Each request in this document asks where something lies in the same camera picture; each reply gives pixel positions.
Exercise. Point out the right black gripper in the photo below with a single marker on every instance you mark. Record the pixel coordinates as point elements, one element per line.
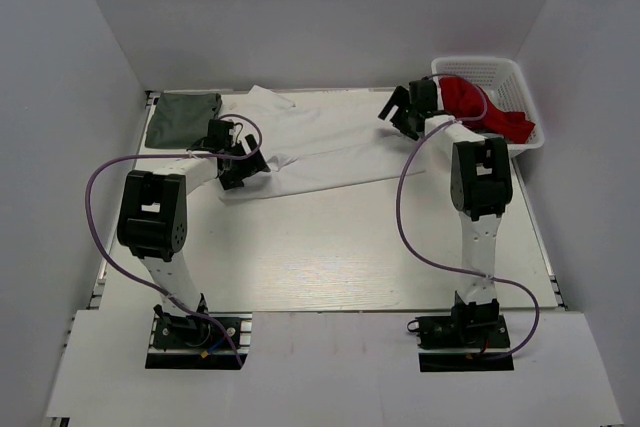
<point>400,98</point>

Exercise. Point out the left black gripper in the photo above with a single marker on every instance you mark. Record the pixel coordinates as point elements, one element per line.
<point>251,165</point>

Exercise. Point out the white t shirt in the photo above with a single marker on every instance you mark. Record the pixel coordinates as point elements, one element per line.
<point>315,141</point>

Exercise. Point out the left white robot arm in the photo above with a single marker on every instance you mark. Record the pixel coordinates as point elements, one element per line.
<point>153,218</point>

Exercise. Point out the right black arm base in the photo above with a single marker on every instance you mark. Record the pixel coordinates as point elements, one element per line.
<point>471,338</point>

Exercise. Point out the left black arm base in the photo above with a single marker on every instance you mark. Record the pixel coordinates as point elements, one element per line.
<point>185,343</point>

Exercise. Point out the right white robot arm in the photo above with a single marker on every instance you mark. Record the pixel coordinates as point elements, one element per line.
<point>480,181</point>

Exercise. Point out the red t shirt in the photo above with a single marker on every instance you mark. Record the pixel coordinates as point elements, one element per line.
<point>462,99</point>

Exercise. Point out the folded dark green t shirt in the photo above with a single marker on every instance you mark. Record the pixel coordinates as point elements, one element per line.
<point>179,120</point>

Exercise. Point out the white plastic basket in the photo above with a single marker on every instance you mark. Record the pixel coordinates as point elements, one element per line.
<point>503,81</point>

